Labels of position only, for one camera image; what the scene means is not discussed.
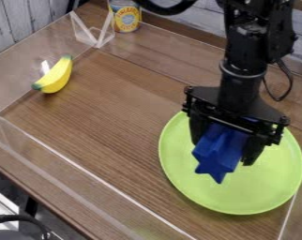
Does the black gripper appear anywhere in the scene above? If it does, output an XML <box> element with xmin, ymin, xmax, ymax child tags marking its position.
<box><xmin>182</xmin><ymin>85</ymin><xmax>291</xmax><ymax>166</ymax></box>

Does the blue star-shaped block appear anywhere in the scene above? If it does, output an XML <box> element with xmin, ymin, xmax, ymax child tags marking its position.
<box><xmin>190</xmin><ymin>124</ymin><xmax>249</xmax><ymax>184</ymax></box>

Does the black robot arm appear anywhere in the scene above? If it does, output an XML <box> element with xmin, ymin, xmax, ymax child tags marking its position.
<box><xmin>182</xmin><ymin>0</ymin><xmax>296</xmax><ymax>166</ymax></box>

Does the green round plate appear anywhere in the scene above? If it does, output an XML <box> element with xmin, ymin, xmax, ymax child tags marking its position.
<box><xmin>158</xmin><ymin>112</ymin><xmax>302</xmax><ymax>215</ymax></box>

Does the yellow toy banana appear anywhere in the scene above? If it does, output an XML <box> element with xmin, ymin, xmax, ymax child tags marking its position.
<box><xmin>30</xmin><ymin>54</ymin><xmax>73</xmax><ymax>94</ymax></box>

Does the yellow blue labelled can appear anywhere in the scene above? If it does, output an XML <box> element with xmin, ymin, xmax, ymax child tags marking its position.
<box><xmin>109</xmin><ymin>0</ymin><xmax>141</xmax><ymax>33</ymax></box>

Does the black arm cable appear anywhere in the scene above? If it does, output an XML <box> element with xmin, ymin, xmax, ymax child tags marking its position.
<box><xmin>132</xmin><ymin>0</ymin><xmax>295</xmax><ymax>102</ymax></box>

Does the clear acrylic corner bracket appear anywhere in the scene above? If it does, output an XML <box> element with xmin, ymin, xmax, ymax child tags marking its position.
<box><xmin>70</xmin><ymin>11</ymin><xmax>114</xmax><ymax>49</ymax></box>

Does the clear acrylic front wall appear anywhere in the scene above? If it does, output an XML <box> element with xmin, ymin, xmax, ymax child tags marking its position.
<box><xmin>0</xmin><ymin>115</ymin><xmax>194</xmax><ymax>240</ymax></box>

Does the black cable bottom left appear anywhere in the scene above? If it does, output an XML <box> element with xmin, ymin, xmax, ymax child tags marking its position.
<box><xmin>0</xmin><ymin>214</ymin><xmax>53</xmax><ymax>240</ymax></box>

